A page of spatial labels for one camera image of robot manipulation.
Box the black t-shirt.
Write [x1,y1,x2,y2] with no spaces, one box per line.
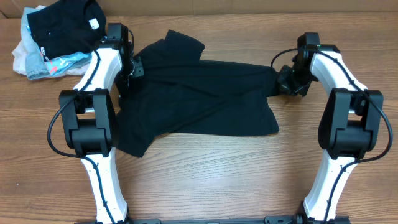
[117,30,279,157]

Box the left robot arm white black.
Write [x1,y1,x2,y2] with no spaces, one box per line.
[56,23,144,223]

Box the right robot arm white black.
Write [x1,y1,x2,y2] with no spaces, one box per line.
[266,32,386,223]

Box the folded black shirt on pile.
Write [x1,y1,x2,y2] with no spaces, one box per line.
[27,0,106,61]

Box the light blue printed garment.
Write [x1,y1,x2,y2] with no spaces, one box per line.
[39,35,109,75]

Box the grey denim garment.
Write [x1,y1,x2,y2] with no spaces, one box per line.
[20,7,93,80]

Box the pale pink garment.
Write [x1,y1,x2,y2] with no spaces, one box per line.
[12,4,94,77]

